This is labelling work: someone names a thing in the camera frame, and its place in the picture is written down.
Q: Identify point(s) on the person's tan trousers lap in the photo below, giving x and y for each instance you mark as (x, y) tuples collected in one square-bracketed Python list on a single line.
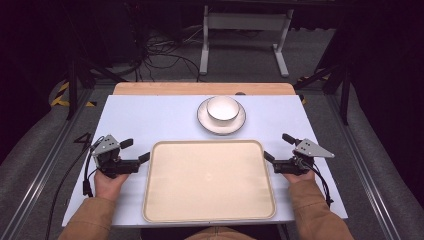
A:
[(220, 234)]

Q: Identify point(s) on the aluminium floor rail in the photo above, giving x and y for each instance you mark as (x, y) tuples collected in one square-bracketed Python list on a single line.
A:
[(366, 173), (36, 180)]

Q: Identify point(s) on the white metal stand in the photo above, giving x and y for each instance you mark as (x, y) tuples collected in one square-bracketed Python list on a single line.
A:
[(246, 21)]

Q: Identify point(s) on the white plate dark rim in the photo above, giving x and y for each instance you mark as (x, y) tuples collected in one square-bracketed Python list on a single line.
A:
[(202, 118)]

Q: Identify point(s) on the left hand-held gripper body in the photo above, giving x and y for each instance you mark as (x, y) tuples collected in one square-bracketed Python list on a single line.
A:
[(113, 165)]

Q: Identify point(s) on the beige rectangular tray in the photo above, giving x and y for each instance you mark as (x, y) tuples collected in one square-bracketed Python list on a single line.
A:
[(208, 181)]

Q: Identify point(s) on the yellow black floor tape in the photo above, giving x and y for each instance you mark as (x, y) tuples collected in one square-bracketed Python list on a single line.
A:
[(61, 96)]

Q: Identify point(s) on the black tripod stand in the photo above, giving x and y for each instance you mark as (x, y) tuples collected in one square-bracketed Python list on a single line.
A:
[(72, 90), (345, 96)]

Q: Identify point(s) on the white bowl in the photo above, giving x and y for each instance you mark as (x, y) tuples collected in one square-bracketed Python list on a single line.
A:
[(222, 108)]

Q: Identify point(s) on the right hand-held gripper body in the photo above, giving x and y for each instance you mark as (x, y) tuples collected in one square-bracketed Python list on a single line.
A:
[(296, 165)]

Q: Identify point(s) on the person's left hand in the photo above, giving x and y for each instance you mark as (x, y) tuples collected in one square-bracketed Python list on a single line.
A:
[(108, 186)]

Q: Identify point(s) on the person's right hand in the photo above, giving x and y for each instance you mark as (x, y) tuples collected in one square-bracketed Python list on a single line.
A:
[(300, 177)]

